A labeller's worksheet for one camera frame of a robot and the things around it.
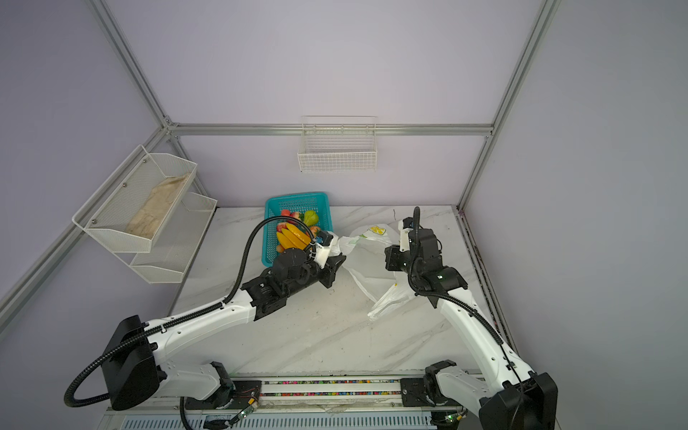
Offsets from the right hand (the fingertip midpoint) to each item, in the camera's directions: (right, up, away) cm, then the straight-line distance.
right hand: (384, 248), depth 78 cm
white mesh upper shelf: (-76, +13, +2) cm, 77 cm away
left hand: (-13, -2, -3) cm, 13 cm away
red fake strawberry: (-34, +12, +36) cm, 51 cm away
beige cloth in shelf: (-69, +10, 0) cm, 70 cm away
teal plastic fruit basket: (-25, +18, +37) cm, 48 cm away
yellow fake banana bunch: (-33, +3, +26) cm, 43 cm away
